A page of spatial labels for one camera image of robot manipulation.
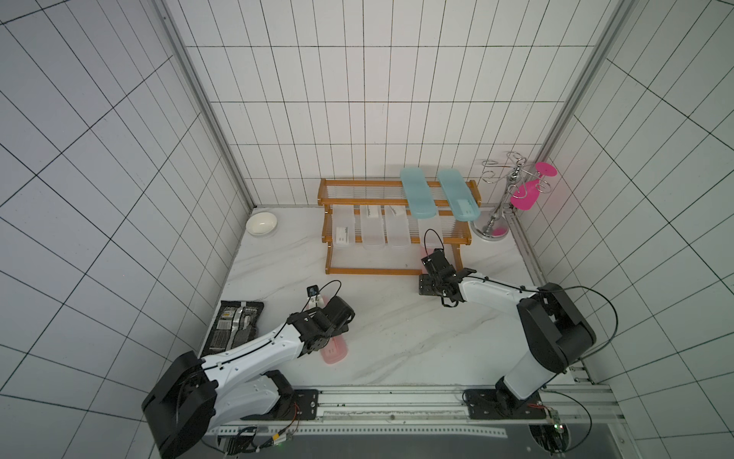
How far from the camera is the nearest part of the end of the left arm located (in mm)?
583

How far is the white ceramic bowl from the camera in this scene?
3.61ft

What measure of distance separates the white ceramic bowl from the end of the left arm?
0.54 m
